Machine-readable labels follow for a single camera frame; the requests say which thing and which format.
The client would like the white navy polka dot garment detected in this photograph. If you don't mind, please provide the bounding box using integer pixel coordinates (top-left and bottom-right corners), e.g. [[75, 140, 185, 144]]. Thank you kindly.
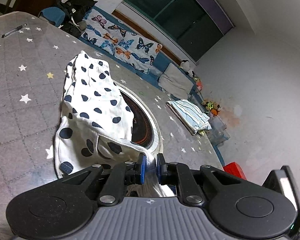
[[54, 51, 174, 197]]

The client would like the striped folded clothes stack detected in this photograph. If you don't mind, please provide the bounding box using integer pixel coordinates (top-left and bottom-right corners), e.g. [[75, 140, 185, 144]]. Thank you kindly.
[[166, 99, 212, 135]]

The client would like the round table heater insert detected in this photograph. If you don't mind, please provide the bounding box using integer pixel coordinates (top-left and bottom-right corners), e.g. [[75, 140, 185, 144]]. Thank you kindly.
[[114, 81, 164, 155]]

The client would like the red box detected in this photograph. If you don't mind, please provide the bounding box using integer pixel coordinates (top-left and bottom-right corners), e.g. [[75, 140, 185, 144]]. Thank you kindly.
[[223, 162, 247, 180]]

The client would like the clear plastic storage box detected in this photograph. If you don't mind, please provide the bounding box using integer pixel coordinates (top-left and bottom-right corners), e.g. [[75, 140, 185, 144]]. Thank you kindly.
[[206, 116, 230, 146]]

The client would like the plush toys pile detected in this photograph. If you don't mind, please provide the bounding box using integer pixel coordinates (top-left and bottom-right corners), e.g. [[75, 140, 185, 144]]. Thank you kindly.
[[202, 100, 222, 116]]

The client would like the grey cushion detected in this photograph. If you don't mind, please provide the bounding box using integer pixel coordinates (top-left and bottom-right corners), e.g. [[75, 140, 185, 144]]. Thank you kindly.
[[158, 63, 194, 99]]

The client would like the white black plush toy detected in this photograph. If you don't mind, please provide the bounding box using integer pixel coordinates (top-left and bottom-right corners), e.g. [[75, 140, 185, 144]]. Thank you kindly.
[[179, 60, 197, 79]]

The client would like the butterfly print pillow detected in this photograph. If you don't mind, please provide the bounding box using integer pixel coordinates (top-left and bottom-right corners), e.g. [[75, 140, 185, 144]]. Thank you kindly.
[[81, 9, 162, 74]]

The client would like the grey star tablecloth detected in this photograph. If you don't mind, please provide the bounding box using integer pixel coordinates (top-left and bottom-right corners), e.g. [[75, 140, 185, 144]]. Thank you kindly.
[[0, 12, 222, 239]]

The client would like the dark green window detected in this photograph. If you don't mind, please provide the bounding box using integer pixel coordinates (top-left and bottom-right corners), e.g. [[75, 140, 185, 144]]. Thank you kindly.
[[124, 0, 234, 62]]

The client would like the black bag on sofa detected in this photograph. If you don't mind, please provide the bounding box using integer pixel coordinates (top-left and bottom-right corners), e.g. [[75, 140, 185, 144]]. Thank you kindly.
[[57, 0, 97, 37]]

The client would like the black pen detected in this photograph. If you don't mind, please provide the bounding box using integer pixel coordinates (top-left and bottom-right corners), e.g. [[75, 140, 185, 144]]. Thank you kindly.
[[1, 23, 27, 38]]

